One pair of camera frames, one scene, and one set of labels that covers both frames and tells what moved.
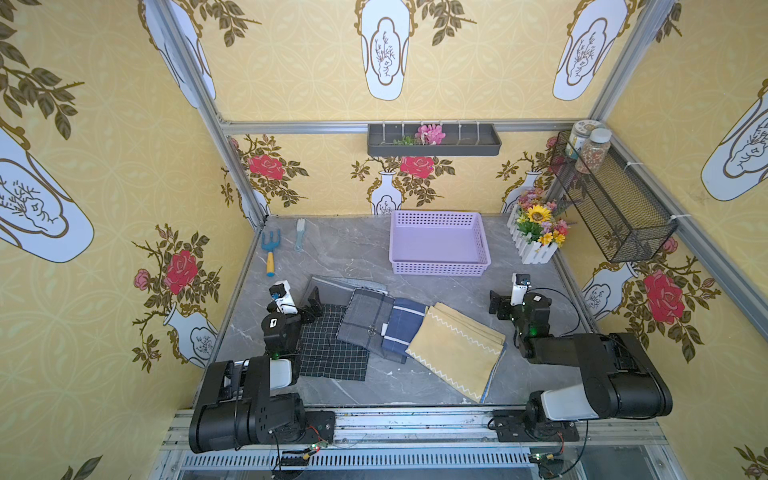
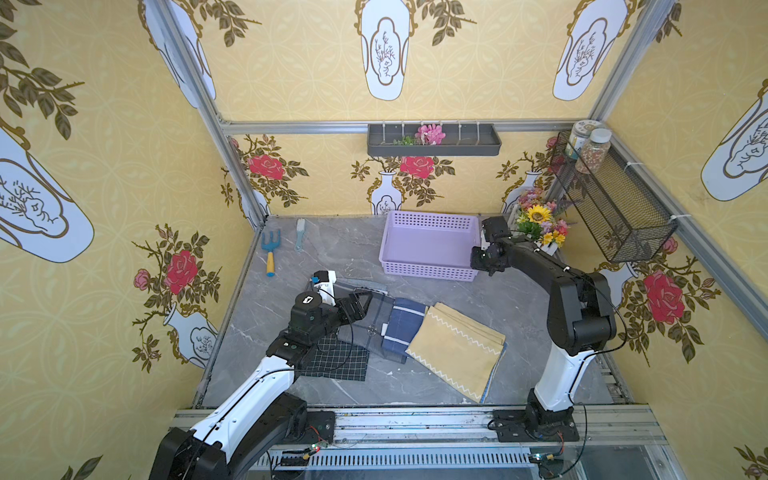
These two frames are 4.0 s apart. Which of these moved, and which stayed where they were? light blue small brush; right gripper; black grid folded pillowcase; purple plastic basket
Moved: purple plastic basket; right gripper
Stayed: light blue small brush; black grid folded pillowcase
